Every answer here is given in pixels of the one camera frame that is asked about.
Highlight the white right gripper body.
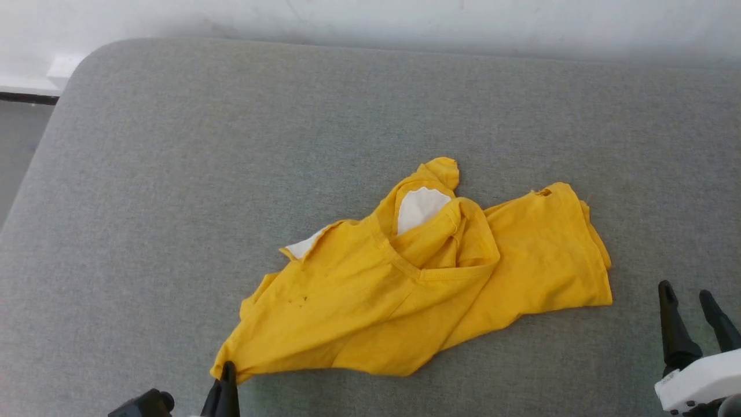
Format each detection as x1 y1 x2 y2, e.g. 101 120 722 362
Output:
654 347 741 414

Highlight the yellow cartoon print T-shirt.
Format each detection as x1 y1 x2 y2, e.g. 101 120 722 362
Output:
210 157 613 384

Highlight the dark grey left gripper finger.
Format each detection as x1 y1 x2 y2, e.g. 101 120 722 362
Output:
223 361 240 417
200 376 225 417

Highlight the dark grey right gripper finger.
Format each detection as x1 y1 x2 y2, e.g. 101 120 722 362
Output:
658 280 703 371
699 290 741 352

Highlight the grey fabric sofa cushion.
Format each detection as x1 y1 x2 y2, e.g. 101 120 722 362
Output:
0 38 741 417

